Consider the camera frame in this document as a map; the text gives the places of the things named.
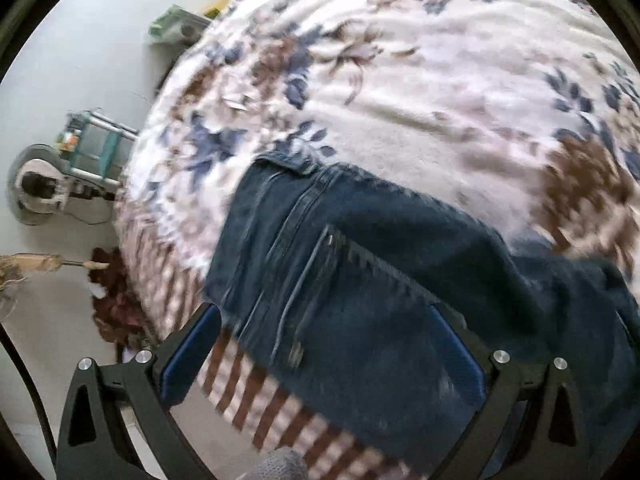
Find straw broom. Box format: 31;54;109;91
0;254;111;282

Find dark red cloth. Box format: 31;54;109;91
90;247;153;352

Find floral printed blanket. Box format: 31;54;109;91
112;0;640;480

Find black cable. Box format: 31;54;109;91
0;320;58;480

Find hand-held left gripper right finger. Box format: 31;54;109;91
429;302;592;480

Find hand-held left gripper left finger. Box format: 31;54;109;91
56;302;223;480

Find grey knitted object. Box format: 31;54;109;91
245;447;310;480

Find green cardboard box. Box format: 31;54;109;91
148;5;212;47

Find teal metal rack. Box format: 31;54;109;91
57;109;140;187

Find black power strip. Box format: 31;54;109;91
72;182;118;202

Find yellow packet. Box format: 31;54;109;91
201;0;236;18

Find blue denim pants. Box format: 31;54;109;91
202;152;640;480

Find grey round fan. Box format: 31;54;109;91
6;144;76;226

